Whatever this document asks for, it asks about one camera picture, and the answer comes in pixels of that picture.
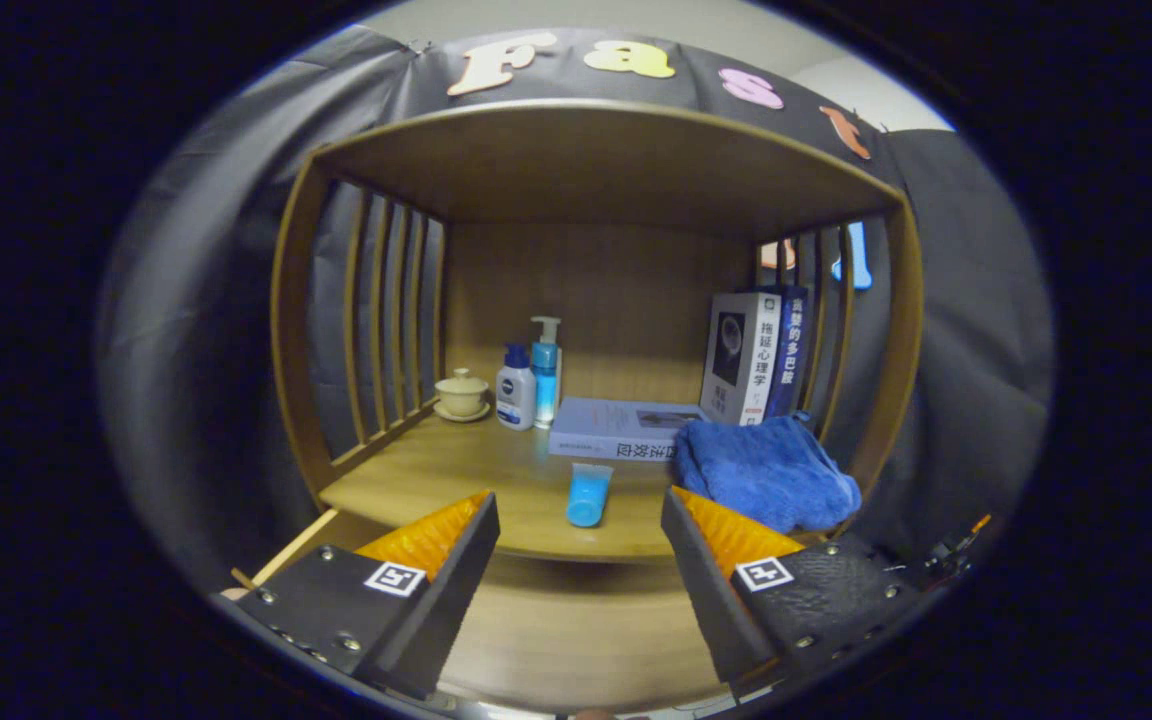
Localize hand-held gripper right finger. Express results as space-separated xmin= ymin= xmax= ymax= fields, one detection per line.
xmin=661 ymin=486 xmax=932 ymax=701

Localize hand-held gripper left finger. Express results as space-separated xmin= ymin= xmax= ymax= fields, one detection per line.
xmin=236 ymin=490 xmax=502 ymax=701

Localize wooden drawer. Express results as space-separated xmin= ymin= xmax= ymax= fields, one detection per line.
xmin=231 ymin=508 xmax=737 ymax=713

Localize blue white cream tube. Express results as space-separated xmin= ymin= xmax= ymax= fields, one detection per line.
xmin=565 ymin=462 xmax=614 ymax=529

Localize wooden countertop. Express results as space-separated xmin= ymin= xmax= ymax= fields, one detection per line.
xmin=319 ymin=410 xmax=862 ymax=563

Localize wooden cabinet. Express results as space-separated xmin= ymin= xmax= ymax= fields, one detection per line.
xmin=269 ymin=98 xmax=925 ymax=561

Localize blue towel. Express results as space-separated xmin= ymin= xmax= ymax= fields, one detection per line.
xmin=673 ymin=413 xmax=863 ymax=535

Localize grey flat book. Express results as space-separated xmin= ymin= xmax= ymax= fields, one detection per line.
xmin=548 ymin=396 xmax=707 ymax=463

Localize beige lidded teacup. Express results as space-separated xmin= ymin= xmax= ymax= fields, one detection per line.
xmin=433 ymin=367 xmax=490 ymax=423

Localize white bottle with blue cap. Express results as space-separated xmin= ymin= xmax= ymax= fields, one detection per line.
xmin=495 ymin=343 xmax=538 ymax=432

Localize blue pump bottle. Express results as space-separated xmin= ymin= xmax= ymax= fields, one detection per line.
xmin=530 ymin=316 xmax=564 ymax=429

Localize white upright book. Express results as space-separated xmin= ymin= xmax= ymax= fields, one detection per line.
xmin=699 ymin=291 xmax=783 ymax=427

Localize orange black tool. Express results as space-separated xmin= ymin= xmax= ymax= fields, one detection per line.
xmin=921 ymin=513 xmax=992 ymax=581

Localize dark blue upright book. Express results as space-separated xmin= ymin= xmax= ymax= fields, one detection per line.
xmin=764 ymin=286 xmax=809 ymax=421

